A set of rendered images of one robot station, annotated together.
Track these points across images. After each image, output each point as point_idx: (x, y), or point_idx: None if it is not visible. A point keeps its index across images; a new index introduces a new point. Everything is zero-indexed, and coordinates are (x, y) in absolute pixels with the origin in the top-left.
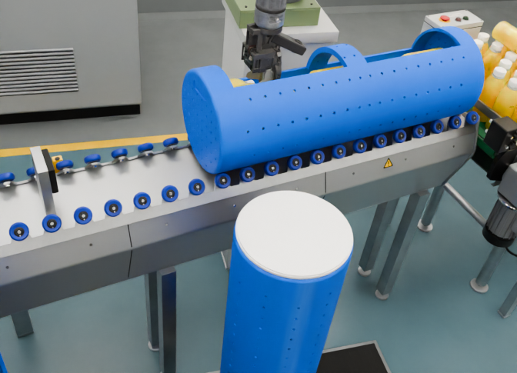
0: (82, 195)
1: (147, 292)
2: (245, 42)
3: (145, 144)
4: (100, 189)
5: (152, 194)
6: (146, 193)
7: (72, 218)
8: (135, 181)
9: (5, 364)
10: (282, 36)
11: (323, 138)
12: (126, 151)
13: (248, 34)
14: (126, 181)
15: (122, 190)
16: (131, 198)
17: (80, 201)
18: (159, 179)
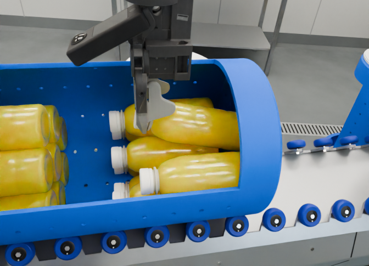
0: (361, 180)
1: None
2: (188, 44)
3: (311, 204)
4: (345, 185)
5: (285, 170)
6: (294, 141)
7: (358, 158)
8: (308, 189)
9: (351, 115)
10: (123, 10)
11: (81, 116)
12: (334, 204)
13: (188, 17)
14: (319, 191)
15: (319, 180)
16: (306, 168)
17: (360, 174)
18: (279, 186)
